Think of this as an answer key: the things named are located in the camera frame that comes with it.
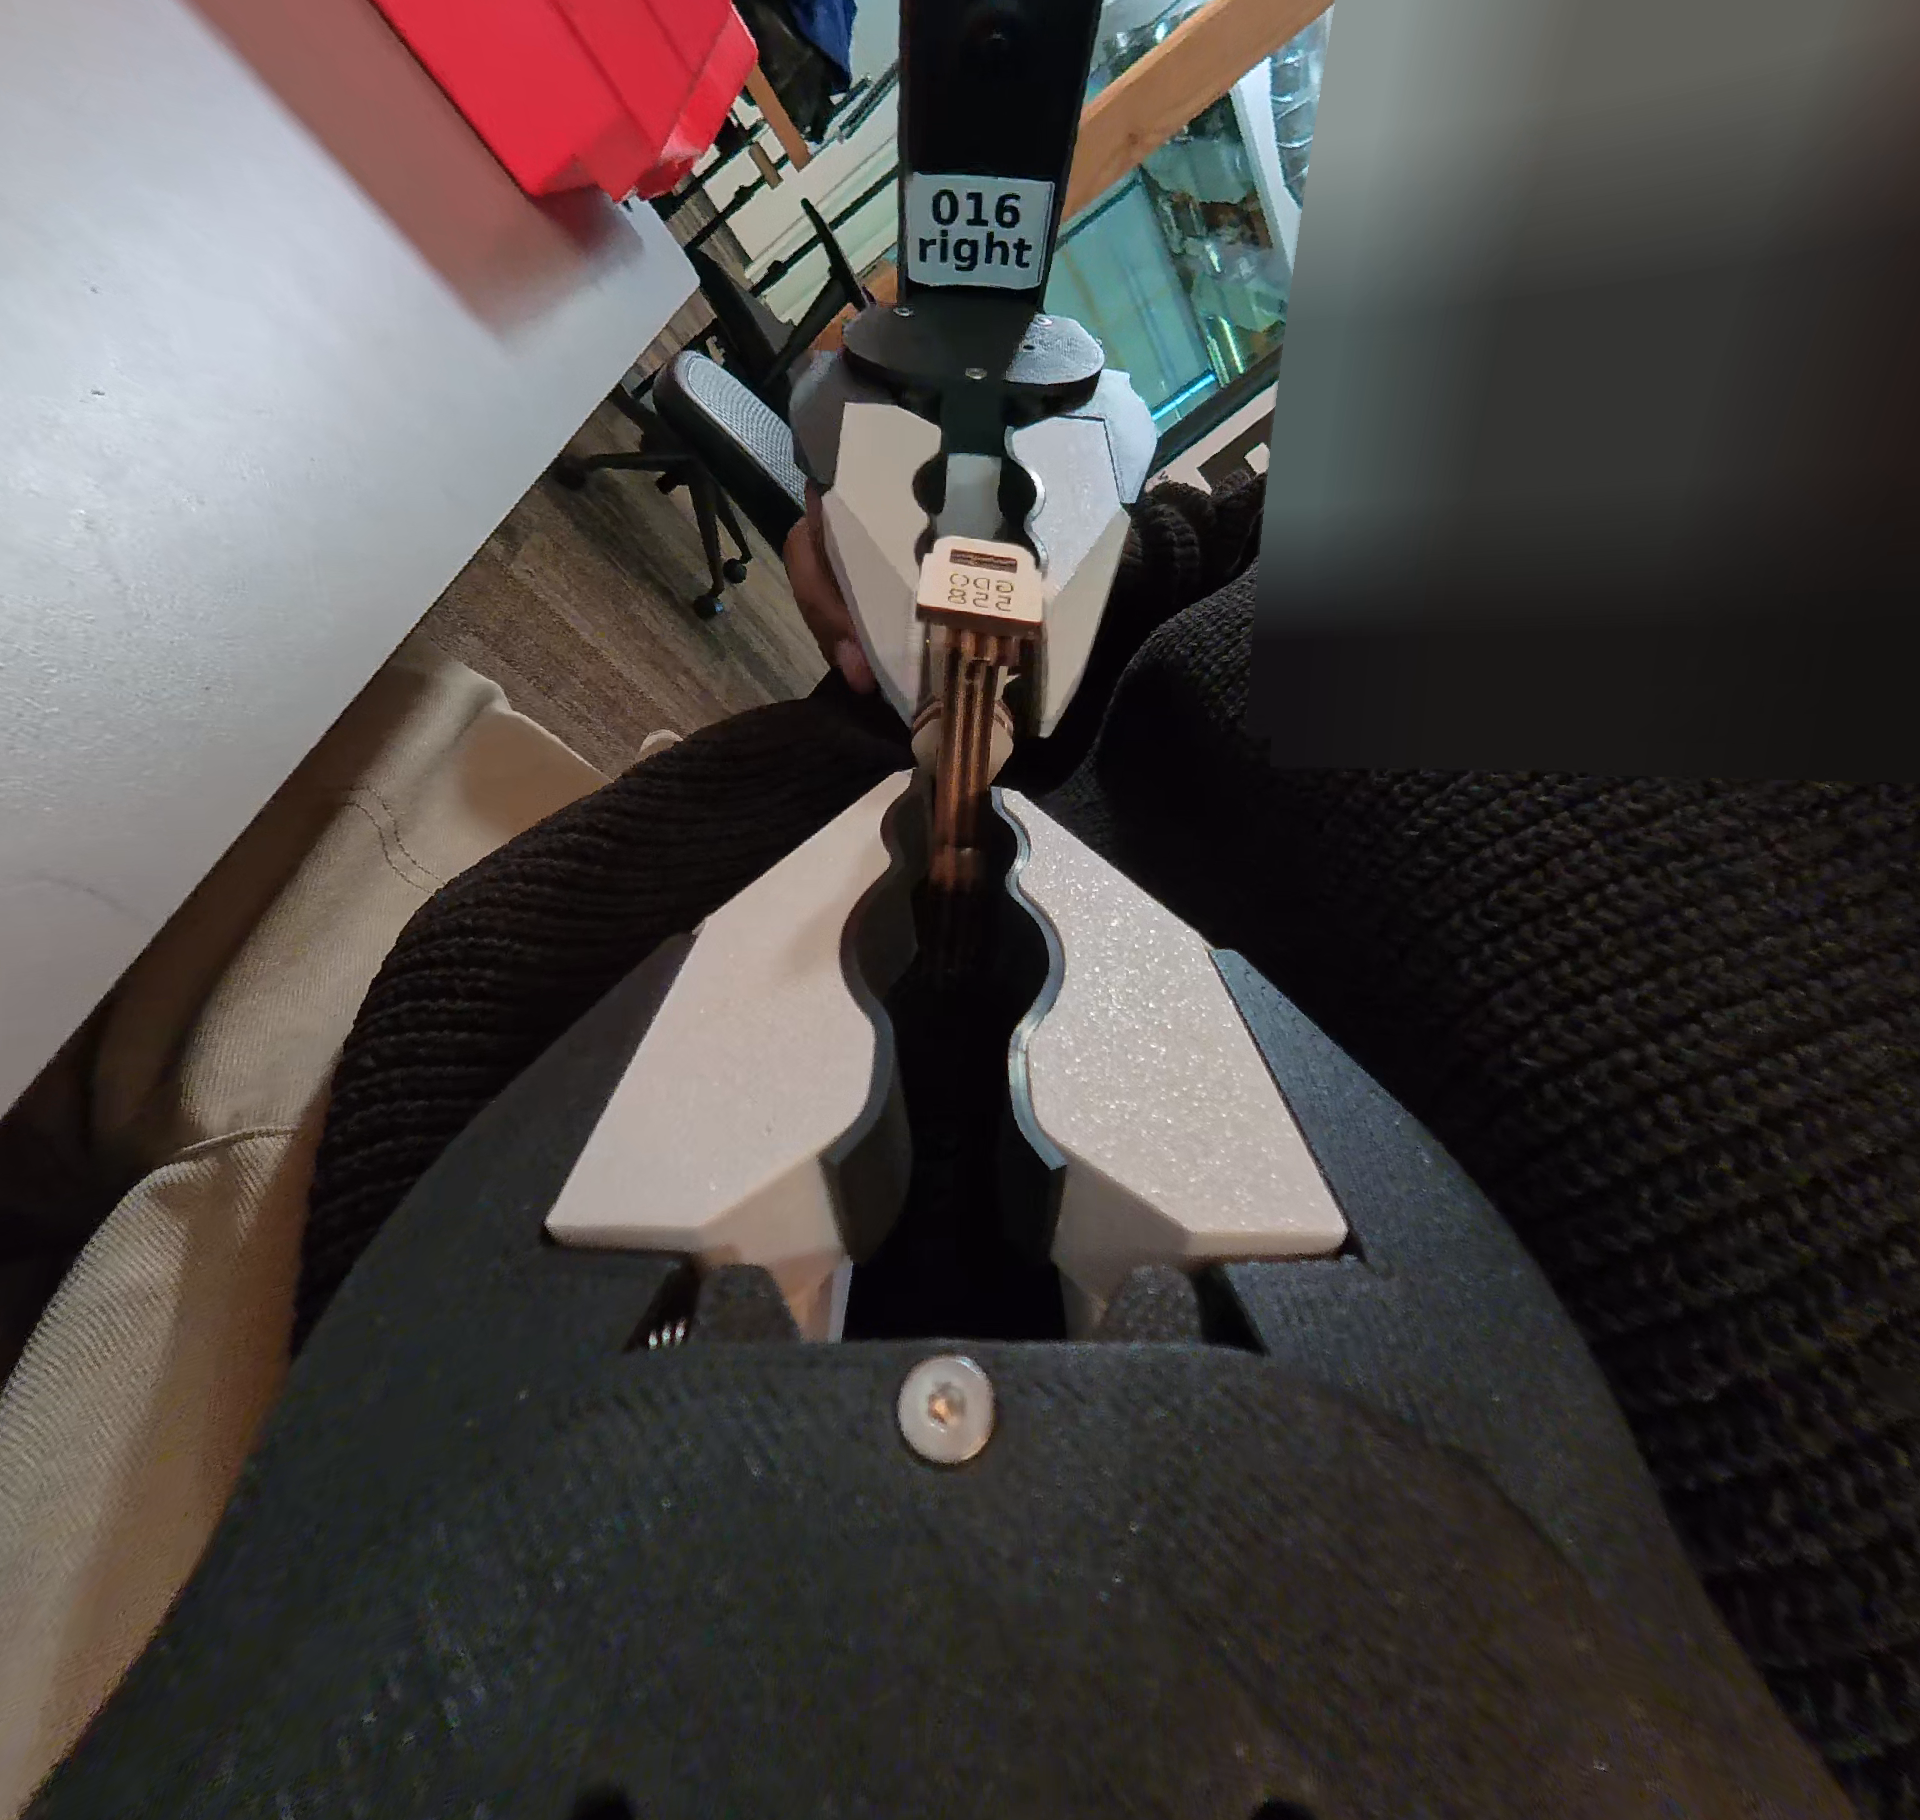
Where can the black mesh office chair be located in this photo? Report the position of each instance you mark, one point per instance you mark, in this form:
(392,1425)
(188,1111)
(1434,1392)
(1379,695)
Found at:
(735,425)

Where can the wooden pillar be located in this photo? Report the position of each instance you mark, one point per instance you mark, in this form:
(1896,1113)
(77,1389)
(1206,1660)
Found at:
(1200,67)

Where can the wooden puzzle model assembly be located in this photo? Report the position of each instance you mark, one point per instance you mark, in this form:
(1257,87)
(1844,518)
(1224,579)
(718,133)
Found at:
(982,583)

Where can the person's right forearm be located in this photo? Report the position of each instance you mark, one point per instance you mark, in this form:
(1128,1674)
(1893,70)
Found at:
(1185,606)

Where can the red plastic bin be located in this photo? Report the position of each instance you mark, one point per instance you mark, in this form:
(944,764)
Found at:
(556,19)

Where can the person's beige trousers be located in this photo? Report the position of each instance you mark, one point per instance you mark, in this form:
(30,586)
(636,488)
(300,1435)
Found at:
(180,1099)

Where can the person's black knit sweater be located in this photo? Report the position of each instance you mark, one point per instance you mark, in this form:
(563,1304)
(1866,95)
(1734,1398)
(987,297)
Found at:
(1500,1099)

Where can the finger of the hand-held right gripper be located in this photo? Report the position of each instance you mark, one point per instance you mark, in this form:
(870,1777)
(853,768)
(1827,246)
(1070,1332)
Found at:
(1081,545)
(870,545)

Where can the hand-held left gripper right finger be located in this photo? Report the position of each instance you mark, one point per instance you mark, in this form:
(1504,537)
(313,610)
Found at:
(1185,1099)

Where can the person's right hand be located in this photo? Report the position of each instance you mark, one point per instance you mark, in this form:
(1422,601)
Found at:
(824,588)

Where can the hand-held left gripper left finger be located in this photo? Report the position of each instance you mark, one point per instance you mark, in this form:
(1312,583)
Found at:
(704,1099)

